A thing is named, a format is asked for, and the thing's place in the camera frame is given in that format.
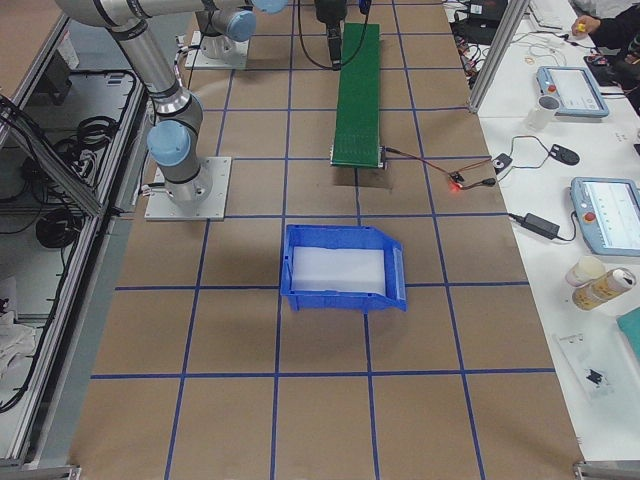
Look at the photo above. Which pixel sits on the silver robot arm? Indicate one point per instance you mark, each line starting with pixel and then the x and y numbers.
pixel 224 26
pixel 172 142

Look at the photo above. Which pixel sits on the green conveyor belt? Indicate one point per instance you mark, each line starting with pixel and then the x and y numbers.
pixel 357 130

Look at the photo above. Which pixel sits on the yellow drink can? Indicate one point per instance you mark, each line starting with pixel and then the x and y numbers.
pixel 605 288

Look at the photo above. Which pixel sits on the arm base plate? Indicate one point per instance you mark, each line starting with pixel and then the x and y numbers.
pixel 217 52
pixel 202 198

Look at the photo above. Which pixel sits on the black computer mouse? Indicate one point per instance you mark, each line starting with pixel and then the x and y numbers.
pixel 564 155

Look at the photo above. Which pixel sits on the white mug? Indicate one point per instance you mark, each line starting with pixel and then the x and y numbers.
pixel 542 113

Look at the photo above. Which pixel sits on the near teach pendant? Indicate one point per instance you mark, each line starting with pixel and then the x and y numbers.
pixel 608 214

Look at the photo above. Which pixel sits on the teach pendant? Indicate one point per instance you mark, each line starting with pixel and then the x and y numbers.
pixel 576 90
pixel 608 214

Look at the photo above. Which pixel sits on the far teach pendant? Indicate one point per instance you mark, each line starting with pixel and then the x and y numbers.
pixel 576 90

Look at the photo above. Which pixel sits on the black power adapter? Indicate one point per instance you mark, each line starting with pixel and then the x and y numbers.
pixel 540 226

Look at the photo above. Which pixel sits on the aluminium frame post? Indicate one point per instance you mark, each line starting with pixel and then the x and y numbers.
pixel 506 30

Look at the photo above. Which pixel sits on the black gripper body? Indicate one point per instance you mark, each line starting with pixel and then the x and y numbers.
pixel 327 14

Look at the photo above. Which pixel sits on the small sensor board red led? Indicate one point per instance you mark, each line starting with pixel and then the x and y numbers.
pixel 456 181

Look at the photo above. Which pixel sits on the cream lidded cup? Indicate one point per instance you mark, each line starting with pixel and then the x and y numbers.
pixel 586 269

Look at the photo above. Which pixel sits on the blue plastic bin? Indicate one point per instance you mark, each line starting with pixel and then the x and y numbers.
pixel 342 267

